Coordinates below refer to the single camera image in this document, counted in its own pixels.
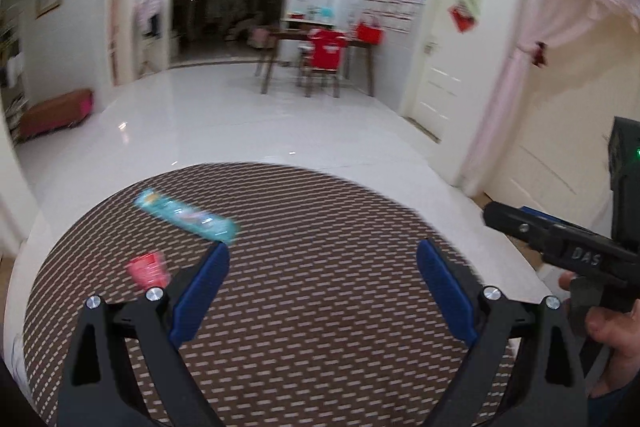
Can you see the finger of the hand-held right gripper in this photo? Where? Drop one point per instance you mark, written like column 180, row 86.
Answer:
column 537, row 213
column 510, row 222

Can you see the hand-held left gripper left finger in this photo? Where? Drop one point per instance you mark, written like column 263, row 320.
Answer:
column 200, row 297

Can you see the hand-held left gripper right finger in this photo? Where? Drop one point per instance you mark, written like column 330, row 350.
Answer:
column 445, row 292

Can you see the small red packet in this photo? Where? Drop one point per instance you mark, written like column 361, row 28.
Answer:
column 147, row 269

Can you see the teal snack packet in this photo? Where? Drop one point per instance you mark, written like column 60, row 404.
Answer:
column 185, row 214

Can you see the person's right hand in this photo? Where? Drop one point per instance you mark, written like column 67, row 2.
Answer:
column 622, row 347

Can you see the cream panelled door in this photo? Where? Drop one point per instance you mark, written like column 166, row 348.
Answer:
column 565, row 117

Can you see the pink lace curtain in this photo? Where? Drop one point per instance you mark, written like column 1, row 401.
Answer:
column 500, row 97

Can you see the dark red curtain tie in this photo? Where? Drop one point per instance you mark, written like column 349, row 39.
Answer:
column 540, row 54

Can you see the white panelled door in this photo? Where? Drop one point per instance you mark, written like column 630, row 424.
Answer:
column 440, row 77

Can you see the red hanging door ornament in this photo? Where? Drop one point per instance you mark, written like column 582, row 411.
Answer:
column 461, row 17

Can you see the red-brown bench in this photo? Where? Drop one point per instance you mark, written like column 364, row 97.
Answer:
column 55, row 112

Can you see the wooden chair with red cover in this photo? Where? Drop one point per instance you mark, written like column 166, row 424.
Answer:
column 327, row 52

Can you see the wooden dining table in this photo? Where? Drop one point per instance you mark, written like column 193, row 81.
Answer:
column 290, row 36

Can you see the teal box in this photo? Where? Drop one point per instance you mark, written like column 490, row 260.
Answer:
column 326, row 13

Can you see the hanging pink clothes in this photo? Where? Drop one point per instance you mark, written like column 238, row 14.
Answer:
column 147, row 12

